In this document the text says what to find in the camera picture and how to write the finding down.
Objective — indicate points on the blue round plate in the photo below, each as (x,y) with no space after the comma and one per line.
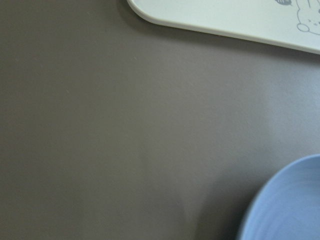
(287,207)

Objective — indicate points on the cream rabbit tray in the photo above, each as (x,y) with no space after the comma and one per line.
(293,24)

